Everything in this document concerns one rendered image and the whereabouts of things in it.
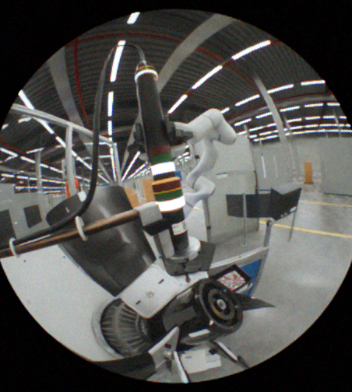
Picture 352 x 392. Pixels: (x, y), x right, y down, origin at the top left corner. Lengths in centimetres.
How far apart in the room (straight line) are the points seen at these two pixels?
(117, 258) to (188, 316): 14
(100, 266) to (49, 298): 23
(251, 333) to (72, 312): 139
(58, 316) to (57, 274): 13
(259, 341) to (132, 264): 142
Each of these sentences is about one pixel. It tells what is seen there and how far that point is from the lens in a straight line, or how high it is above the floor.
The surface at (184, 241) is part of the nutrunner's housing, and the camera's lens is 20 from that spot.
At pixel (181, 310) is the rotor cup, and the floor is 125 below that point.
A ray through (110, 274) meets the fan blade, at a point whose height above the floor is 129.
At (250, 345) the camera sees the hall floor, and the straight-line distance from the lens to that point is 146.
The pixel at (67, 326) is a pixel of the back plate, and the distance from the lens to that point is 38.
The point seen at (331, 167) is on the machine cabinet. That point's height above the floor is 108.
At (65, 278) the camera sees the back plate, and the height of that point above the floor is 123.
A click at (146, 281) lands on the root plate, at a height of 127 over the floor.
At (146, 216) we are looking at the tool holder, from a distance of 16.
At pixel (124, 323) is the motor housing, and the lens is 27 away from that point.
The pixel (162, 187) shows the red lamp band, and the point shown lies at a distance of 16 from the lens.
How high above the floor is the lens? 141
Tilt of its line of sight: 9 degrees down
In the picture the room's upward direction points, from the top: 12 degrees counter-clockwise
